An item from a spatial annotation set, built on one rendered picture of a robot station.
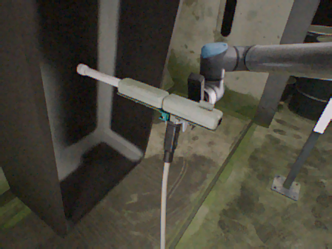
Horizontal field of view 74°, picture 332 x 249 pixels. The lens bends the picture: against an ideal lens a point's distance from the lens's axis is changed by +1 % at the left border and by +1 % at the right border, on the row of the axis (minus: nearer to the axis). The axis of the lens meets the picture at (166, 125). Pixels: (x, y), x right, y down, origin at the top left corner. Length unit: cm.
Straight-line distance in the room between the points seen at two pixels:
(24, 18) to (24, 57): 7
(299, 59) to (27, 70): 62
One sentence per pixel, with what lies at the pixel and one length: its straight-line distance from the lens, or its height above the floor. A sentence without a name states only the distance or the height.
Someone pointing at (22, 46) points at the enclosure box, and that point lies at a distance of 49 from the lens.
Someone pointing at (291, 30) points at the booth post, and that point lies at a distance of 243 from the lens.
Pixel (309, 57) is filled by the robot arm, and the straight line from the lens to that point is 65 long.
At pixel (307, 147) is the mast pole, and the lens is 187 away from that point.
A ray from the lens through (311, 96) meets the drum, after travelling 309.
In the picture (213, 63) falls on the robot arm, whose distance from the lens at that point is 80.
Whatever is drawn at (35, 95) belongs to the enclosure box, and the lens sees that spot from 55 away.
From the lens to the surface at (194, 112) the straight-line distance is 54.
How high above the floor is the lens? 144
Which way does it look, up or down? 35 degrees down
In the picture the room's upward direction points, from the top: 3 degrees clockwise
